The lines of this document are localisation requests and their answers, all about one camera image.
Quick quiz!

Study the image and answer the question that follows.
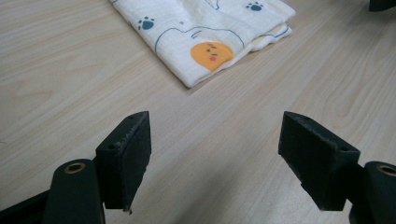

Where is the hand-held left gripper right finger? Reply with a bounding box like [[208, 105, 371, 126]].
[[277, 110, 364, 212]]

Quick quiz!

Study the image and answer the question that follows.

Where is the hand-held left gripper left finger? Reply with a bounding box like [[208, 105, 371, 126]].
[[94, 110, 152, 216]]

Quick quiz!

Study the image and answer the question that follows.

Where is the white printed muslin cloth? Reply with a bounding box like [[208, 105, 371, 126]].
[[108, 0, 297, 89]]

